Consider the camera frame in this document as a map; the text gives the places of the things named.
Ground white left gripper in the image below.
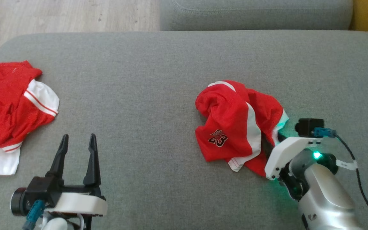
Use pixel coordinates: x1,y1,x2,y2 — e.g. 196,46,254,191
45,134,108,230

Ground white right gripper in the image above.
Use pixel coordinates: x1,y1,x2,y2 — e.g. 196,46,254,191
265,131,323,181

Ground red basketball shorts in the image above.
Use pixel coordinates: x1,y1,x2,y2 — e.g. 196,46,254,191
195,80,289,178

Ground red white-sleeved jersey shirt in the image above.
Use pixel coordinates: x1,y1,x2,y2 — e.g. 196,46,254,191
0,60,60,175

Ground grey sofa seat cushion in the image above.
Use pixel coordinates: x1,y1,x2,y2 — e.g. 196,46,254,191
0,30,368,230

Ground grey sofa back cushion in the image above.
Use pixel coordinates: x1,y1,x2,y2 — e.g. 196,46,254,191
160,0,354,31

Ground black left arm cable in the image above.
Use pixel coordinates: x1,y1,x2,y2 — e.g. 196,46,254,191
22,200,46,230

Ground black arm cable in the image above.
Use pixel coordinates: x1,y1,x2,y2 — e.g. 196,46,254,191
313,128,368,230
22,200,46,230

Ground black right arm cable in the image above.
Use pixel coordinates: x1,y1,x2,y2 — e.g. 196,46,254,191
313,128,368,230

